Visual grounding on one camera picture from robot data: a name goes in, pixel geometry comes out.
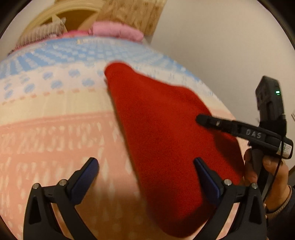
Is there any pink bed sheet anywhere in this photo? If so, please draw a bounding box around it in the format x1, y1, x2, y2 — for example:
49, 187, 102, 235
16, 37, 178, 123
60, 30, 90, 39

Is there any person's right hand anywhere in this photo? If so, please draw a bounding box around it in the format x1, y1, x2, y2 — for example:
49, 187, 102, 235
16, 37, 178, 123
244, 149, 291, 212

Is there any cream wooden headboard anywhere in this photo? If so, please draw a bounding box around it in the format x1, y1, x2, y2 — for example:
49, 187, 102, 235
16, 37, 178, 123
22, 0, 105, 35

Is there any polka dot bed quilt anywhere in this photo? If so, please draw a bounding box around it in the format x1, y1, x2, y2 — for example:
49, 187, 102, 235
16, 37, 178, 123
1, 37, 232, 239

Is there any beige window curtain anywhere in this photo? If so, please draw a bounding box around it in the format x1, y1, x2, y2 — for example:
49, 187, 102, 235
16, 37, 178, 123
96, 0, 167, 36

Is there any striped pillow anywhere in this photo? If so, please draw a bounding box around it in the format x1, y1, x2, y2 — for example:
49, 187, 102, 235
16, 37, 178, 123
15, 18, 67, 48

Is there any pink folded blanket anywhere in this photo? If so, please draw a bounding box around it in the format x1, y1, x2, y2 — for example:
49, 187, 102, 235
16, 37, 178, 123
88, 21, 144, 42

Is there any red knitted sweater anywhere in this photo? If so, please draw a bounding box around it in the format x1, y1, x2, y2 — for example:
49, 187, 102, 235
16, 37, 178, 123
105, 62, 244, 237

